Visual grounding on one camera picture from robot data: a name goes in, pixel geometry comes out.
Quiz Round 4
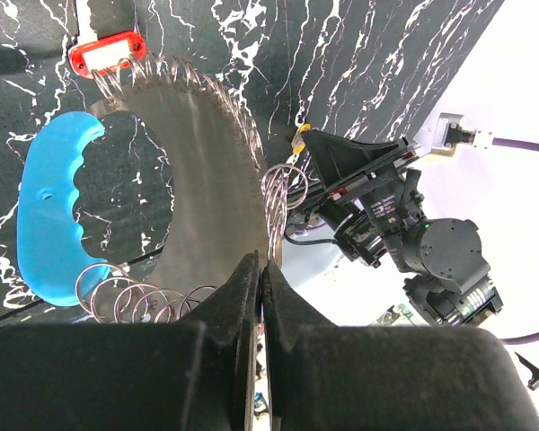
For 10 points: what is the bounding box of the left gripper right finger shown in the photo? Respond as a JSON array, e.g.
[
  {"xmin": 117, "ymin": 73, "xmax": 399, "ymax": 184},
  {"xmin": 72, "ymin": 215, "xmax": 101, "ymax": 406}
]
[{"xmin": 261, "ymin": 263, "xmax": 539, "ymax": 430}]

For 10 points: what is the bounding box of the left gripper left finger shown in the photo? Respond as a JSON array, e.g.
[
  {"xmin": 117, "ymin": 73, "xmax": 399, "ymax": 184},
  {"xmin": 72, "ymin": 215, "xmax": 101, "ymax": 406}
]
[{"xmin": 0, "ymin": 253, "xmax": 260, "ymax": 430}]

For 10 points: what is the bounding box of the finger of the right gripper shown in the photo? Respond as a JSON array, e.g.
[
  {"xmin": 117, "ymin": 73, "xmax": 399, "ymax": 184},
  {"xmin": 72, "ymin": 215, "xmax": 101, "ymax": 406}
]
[{"xmin": 303, "ymin": 129, "xmax": 407, "ymax": 191}]

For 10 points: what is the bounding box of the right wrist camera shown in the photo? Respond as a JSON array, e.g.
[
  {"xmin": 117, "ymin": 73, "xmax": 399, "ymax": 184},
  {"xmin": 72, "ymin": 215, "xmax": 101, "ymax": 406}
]
[{"xmin": 430, "ymin": 112, "xmax": 494, "ymax": 157}]

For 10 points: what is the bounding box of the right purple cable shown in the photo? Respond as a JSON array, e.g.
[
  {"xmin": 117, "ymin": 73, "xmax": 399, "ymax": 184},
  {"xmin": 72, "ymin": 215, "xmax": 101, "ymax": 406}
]
[{"xmin": 489, "ymin": 136, "xmax": 539, "ymax": 347}]

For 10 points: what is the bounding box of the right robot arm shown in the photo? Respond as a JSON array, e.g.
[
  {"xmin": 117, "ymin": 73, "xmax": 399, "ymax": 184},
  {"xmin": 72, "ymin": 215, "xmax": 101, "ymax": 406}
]
[{"xmin": 299, "ymin": 129, "xmax": 503, "ymax": 326}]

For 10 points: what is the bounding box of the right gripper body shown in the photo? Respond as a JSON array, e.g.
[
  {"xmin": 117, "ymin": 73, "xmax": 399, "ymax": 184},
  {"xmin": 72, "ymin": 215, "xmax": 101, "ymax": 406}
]
[{"xmin": 314, "ymin": 139, "xmax": 425, "ymax": 233}]

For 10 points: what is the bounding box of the large key organizer ring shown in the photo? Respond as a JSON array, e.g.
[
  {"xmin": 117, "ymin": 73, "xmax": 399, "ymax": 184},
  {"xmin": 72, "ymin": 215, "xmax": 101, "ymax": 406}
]
[{"xmin": 16, "ymin": 51, "xmax": 310, "ymax": 324}]

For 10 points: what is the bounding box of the yellow tagged key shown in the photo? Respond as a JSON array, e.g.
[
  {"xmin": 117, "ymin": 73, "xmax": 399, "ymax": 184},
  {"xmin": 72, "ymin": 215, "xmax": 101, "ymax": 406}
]
[{"xmin": 291, "ymin": 123, "xmax": 312, "ymax": 155}]

